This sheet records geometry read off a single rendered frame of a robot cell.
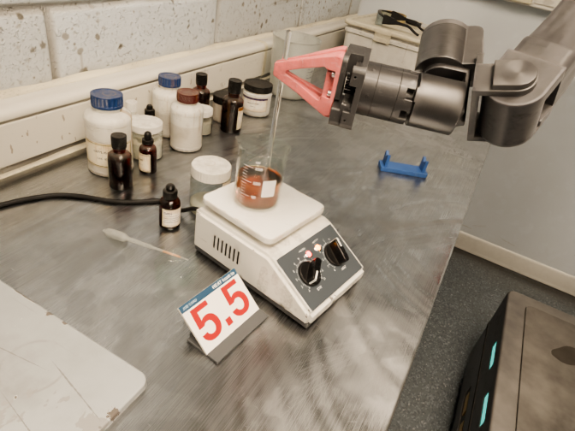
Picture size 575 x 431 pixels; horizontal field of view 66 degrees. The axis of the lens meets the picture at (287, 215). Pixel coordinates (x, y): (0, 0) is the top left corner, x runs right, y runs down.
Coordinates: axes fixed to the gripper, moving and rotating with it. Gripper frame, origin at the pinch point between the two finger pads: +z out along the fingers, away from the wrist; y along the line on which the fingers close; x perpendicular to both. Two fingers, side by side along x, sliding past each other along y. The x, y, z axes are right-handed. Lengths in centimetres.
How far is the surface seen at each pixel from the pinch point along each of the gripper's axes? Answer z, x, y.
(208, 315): 0.9, 23.2, 16.5
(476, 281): -78, 101, -110
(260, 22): 22, 11, -78
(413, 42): -22, 12, -106
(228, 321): -1.1, 24.5, 15.5
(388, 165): -18.6, 24.7, -36.3
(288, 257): -5.8, 19.4, 7.9
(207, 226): 5.5, 20.0, 5.2
